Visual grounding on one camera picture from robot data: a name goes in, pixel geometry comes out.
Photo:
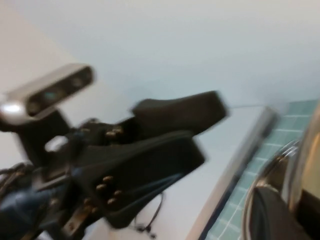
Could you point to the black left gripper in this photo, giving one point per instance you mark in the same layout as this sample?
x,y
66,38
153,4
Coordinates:
x,y
82,160

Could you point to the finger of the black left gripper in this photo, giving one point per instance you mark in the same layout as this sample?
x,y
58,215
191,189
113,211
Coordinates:
x,y
185,107

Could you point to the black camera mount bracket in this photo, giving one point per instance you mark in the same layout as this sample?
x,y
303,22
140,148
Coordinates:
x,y
40,140

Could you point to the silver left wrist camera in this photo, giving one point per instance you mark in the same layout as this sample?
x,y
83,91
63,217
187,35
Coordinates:
x,y
47,95

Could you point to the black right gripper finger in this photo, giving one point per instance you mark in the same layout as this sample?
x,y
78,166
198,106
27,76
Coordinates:
x,y
275,217

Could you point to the white board beige edge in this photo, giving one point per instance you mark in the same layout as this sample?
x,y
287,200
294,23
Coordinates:
x,y
250,142

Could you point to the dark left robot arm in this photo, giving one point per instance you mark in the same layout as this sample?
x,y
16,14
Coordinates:
x,y
17,215

